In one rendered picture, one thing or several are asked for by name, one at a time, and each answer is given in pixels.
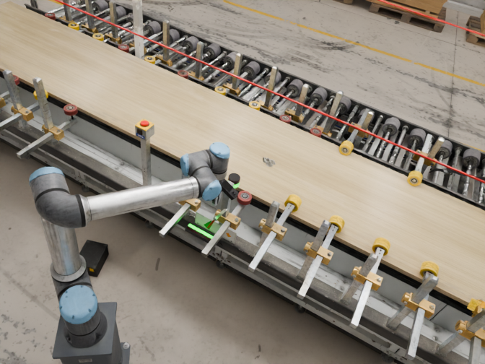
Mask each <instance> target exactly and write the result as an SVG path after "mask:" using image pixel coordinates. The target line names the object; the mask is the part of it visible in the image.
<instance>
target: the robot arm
mask: <svg viewBox="0 0 485 364"><path fill-rule="evenodd" d="M229 158H230V149H229V147H228V146H227V145H226V144H224V143H221V142H214V143H212V144H211V145H210V147H209V149H205V150H201V151H198V152H193V153H190V154H187V155H183V156H182V157H181V158H180V166H181V170H182V172H183V175H184V176H190V178H184V179H179V180H175V181H168V182H164V183H157V184H152V185H148V186H141V187H137V188H130V189H126V190H122V191H114V192H110V193H106V194H99V195H95V196H88V197H83V196H82V195H80V194H75V195H71V194H70V192H69V188H68V186H67V183H66V180H65V175H64V174H63V172H62V171H61V170H60V169H58V168H55V167H44V168H39V169H37V170H36V171H34V173H32V174H31V175H30V178H29V185H30V188H31V190H32V195H33V199H34V201H35V207H36V210H37V211H38V213H39V215H40V220H41V222H42V226H43V230H44V233H45V238H46V240H47V244H48V248H49V251H50V254H51V258H52V261H53V262H52V263H51V267H50V272H51V276H52V279H53V283H54V287H55V290H56V294H57V298H58V303H59V310H60V313H61V315H62V317H63V320H64V323H65V325H64V336H65V338H66V341H67V342H68V343H69V344H70V345H71V346H73V347H76V348H88V347H91V346H93V345H95V344H97V343H98V342H99V341H100V340H101V339H102V338H103V337H104V335H105V333H106V331H107V327H108V323H107V319H106V317H105V314H104V313H103V312H102V311H101V310H100V309H99V306H98V303H97V296H96V294H95V293H94V290H93V288H92V283H91V281H90V278H89V275H88V271H87V264H86V261H85V259H84V257H83V256H81V255H80V254H79V248H78V244H77V237H76V233H75V228H82V227H86V226H87V224H88V223H89V222H90V221H93V220H98V219H102V218H106V217H112V216H116V215H121V214H125V213H129V212H135V211H139V210H142V209H148V208H152V207H158V206H162V205H165V204H171V203H175V202H181V201H185V200H188V199H197V198H201V197H202V199H203V200H205V201H210V202H211V203H212V204H213V205H214V206H216V205H218V203H219V200H220V198H221V196H222V193H223V192H224V193H225V194H226V195H227V196H228V197H229V198H230V199H231V200H233V199H235V198H236V197H237V195H238V194H239V193H238V191H237V190H236V189H235V188H234V187H233V186H232V185H231V184H230V183H229V182H228V181H227V180H226V179H225V178H226V176H227V167H228V162H229Z"/></svg>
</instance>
